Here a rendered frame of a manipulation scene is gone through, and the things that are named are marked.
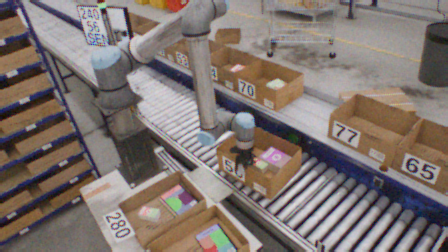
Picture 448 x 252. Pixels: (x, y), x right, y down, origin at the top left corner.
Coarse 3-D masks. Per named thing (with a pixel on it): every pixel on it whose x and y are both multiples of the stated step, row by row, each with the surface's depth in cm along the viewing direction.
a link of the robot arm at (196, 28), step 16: (192, 0) 122; (208, 0) 123; (192, 16) 120; (208, 16) 122; (192, 32) 122; (208, 32) 124; (192, 48) 127; (208, 48) 130; (192, 64) 132; (208, 64) 132; (208, 80) 135; (208, 96) 139; (208, 112) 143; (208, 128) 147; (224, 128) 157; (208, 144) 151
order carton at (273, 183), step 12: (264, 132) 192; (228, 144) 192; (264, 144) 198; (276, 144) 190; (288, 144) 183; (228, 156) 178; (300, 156) 179; (252, 168) 168; (288, 168) 172; (300, 168) 186; (240, 180) 183; (252, 180) 174; (264, 180) 166; (276, 180) 166; (288, 180) 179; (276, 192) 172
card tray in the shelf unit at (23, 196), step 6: (24, 186) 255; (18, 192) 251; (24, 192) 239; (6, 198) 247; (12, 198) 234; (18, 198) 237; (24, 198) 240; (30, 198) 244; (0, 204) 229; (6, 204) 232; (12, 204) 236; (18, 204) 239; (0, 210) 231; (6, 210) 234
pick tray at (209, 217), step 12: (204, 216) 159; (216, 216) 165; (180, 228) 153; (192, 228) 158; (204, 228) 160; (228, 228) 158; (156, 240) 147; (168, 240) 152; (180, 240) 156; (192, 240) 155; (240, 240) 150
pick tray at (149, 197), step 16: (176, 176) 183; (144, 192) 174; (160, 192) 181; (192, 192) 178; (128, 208) 172; (160, 208) 173; (192, 208) 160; (144, 224) 165; (160, 224) 164; (176, 224) 158; (144, 240) 149
